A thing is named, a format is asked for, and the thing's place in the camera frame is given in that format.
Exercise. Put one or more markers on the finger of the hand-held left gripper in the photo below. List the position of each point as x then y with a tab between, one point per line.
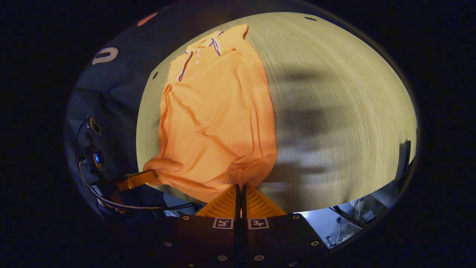
135	179

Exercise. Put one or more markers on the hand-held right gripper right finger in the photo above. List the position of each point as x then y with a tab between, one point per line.
246	204

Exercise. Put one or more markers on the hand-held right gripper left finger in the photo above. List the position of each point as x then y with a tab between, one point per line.
200	242

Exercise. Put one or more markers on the orange T-shirt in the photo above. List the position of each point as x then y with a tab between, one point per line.
219	123

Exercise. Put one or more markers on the black backdrop cloth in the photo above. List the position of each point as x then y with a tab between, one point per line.
111	93

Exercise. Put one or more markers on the dark grey panel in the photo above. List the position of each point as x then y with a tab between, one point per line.
405	160

